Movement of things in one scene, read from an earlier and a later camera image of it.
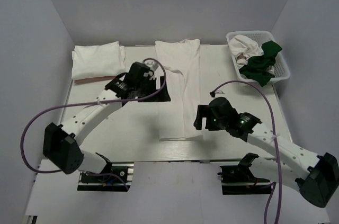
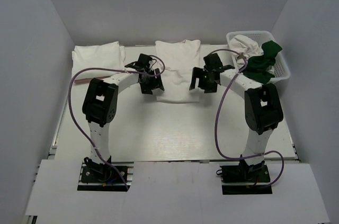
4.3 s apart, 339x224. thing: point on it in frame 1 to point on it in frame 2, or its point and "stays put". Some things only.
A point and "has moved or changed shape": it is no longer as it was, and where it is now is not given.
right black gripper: (203, 112) to (199, 72)
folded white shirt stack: (98, 60) stays put
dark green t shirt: (256, 69) stays put
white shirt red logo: (180, 118) has moved or changed shape
